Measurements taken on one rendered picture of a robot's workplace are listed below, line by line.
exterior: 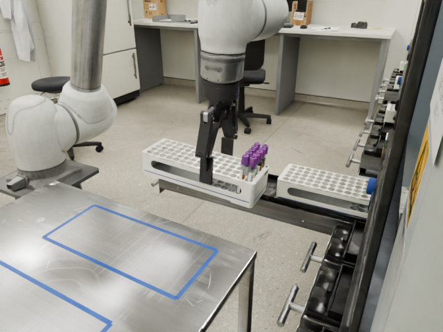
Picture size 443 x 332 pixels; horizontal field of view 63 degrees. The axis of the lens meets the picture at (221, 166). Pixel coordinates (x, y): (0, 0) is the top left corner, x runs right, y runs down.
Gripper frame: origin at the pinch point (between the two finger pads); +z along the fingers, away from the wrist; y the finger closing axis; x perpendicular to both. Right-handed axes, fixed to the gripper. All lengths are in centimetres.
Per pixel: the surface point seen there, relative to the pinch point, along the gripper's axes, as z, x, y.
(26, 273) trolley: 10.6, -19.1, 38.5
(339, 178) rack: 3.3, 26.6, -15.0
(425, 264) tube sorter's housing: -29, 35, 52
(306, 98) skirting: 89, -55, -364
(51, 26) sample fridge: 18, -305, -218
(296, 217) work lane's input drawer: 12.0, 19.6, -6.1
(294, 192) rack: 9.6, 16.6, -13.1
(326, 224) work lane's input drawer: 11.4, 26.8, -6.0
